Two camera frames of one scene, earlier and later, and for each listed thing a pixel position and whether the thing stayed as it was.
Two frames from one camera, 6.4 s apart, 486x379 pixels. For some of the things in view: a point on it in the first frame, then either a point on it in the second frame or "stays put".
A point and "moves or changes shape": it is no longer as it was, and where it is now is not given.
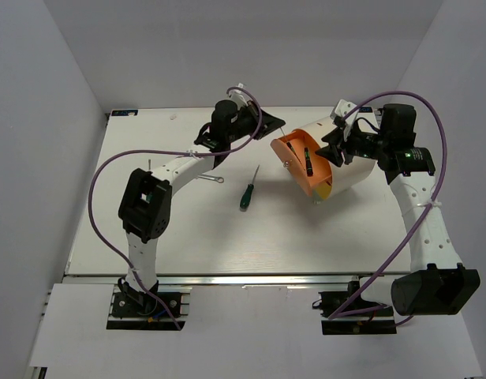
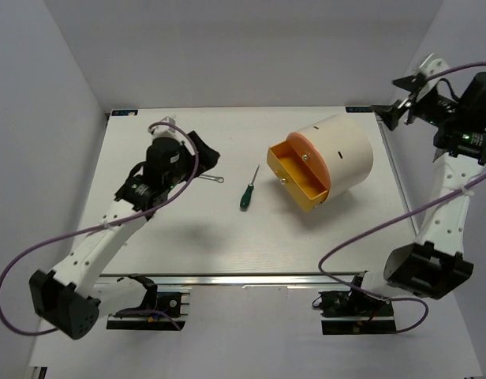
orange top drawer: (289, 149) moves or changes shape
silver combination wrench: (218, 179) stays put
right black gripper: (334, 138) to (390, 113)
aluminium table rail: (240, 279) stays put
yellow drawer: (324, 191) moves or changes shape
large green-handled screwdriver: (245, 200) stays put
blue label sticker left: (124, 112) stays put
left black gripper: (268, 123) to (207, 157)
